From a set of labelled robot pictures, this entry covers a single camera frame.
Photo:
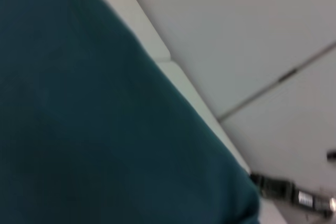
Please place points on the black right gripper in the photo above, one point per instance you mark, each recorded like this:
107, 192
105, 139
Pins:
288, 192

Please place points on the teal blue t-shirt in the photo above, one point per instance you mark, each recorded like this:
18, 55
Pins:
105, 129

